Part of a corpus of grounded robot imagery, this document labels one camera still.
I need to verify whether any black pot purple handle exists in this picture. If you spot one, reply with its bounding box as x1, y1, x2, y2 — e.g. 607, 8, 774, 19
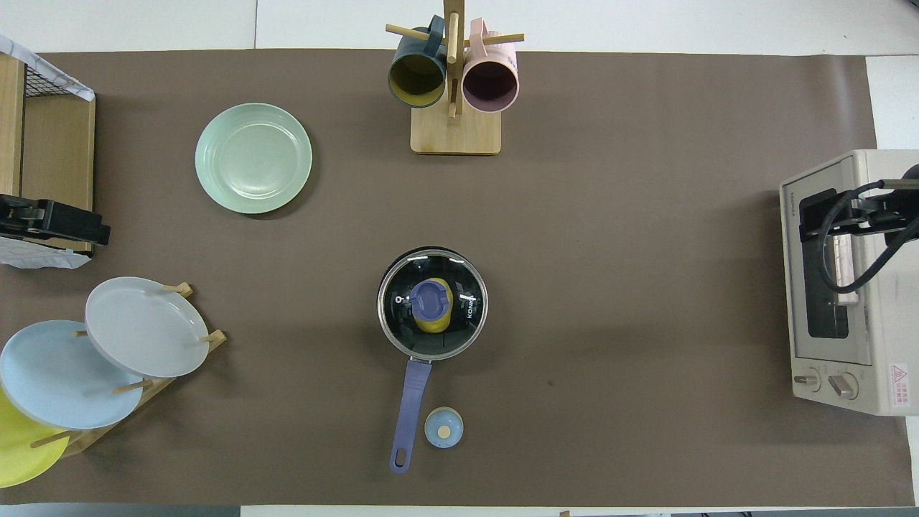
377, 246, 489, 475

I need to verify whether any yellow plate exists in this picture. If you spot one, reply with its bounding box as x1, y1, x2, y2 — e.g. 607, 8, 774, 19
0, 388, 70, 489

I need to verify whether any wooden mug tree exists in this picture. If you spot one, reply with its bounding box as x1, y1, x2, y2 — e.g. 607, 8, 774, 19
386, 0, 525, 156

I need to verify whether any black wire basket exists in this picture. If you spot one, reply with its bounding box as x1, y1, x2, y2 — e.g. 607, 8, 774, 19
24, 61, 92, 98

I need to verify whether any beige toaster oven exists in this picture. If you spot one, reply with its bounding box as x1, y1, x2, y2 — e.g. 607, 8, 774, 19
780, 149, 919, 417

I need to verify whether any pink mug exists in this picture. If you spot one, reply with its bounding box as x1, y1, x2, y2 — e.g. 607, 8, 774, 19
462, 18, 520, 113

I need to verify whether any brown table mat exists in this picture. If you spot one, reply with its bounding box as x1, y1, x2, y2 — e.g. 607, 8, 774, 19
0, 49, 913, 507

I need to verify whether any yellow lemon toy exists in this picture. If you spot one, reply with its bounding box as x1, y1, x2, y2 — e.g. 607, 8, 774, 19
411, 278, 454, 336

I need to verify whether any wooden plate rack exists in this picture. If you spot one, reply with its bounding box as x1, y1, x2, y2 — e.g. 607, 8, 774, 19
30, 282, 228, 458

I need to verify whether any grey plate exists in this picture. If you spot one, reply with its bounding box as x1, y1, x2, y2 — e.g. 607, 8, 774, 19
85, 276, 210, 379

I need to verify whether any glass lid purple knob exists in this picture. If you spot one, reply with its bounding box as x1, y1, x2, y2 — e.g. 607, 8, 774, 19
378, 248, 489, 360

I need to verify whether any pale green plate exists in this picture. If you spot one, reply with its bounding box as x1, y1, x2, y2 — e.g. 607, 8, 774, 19
195, 103, 313, 215

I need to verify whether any dark blue mug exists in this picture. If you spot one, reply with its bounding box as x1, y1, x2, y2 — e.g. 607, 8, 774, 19
388, 16, 448, 109

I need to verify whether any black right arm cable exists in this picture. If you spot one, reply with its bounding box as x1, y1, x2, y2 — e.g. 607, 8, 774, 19
818, 164, 919, 294

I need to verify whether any light blue plate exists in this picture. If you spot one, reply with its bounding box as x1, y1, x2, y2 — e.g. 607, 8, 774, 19
0, 320, 144, 431

